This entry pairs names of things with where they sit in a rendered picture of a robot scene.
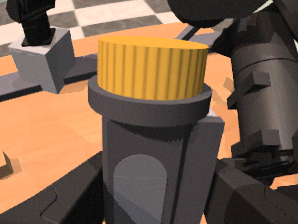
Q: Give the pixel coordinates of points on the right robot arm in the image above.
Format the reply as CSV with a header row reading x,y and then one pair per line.
x,y
252,38

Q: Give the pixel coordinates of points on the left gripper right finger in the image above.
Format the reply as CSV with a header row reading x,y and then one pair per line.
x,y
236,198

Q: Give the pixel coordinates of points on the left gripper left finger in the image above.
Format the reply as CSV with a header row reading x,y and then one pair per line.
x,y
75,198

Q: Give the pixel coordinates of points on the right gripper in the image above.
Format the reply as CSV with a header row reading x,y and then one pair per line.
x,y
266,99

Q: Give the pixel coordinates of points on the dark grey hose nozzle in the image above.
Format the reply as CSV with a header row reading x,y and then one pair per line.
x,y
160,137

